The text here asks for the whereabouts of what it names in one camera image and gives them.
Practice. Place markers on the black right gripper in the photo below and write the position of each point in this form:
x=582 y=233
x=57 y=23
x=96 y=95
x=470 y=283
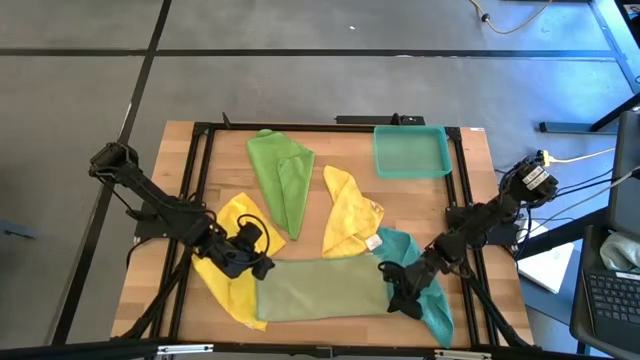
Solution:
x=415 y=272

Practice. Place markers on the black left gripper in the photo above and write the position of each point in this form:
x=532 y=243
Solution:
x=225 y=252

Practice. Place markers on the plain yellow microfiber towel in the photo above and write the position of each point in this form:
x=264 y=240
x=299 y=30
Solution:
x=235 y=300

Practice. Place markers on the pale green teal-edged towel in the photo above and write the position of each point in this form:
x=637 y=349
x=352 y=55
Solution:
x=320 y=290

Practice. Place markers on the bright green microfiber towel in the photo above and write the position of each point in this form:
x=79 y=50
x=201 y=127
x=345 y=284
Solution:
x=280 y=175

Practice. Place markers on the yellow towel with white label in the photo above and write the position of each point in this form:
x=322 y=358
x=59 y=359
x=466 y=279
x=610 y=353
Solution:
x=350 y=215

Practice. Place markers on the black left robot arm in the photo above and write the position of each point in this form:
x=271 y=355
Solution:
x=150 y=195

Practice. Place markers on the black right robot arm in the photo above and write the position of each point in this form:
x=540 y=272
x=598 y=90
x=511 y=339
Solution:
x=500 y=205

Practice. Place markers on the teal microfiber towel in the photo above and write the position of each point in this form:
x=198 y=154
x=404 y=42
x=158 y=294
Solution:
x=440 y=310

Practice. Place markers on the white flat box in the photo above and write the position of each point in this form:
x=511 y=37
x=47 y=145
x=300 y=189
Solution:
x=550 y=270

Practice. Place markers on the teal plastic tray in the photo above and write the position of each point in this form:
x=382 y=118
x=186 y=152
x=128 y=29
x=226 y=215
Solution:
x=412 y=152

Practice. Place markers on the black diagonal desk bar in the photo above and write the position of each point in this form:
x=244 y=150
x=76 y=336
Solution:
x=565 y=235

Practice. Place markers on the black bar device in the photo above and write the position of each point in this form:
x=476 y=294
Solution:
x=370 y=120

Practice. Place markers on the black rig beam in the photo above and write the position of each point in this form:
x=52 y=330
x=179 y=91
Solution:
x=75 y=350

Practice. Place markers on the dark laptop with keyboard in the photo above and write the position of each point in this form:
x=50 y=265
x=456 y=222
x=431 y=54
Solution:
x=615 y=300

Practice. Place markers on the grey crumpled cloth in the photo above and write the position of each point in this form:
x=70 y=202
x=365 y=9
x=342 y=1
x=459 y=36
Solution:
x=617 y=252

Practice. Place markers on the dark metal stand base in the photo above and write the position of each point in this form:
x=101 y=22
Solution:
x=575 y=127

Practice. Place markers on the grey monitor back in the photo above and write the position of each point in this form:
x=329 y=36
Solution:
x=627 y=190

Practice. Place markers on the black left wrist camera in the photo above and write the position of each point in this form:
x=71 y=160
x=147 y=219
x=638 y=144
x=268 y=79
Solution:
x=251 y=235

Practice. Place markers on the silver metal bracket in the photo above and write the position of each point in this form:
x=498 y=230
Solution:
x=462 y=355
x=185 y=349

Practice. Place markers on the black aluminium table frame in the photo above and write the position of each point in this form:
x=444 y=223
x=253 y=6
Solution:
x=325 y=127

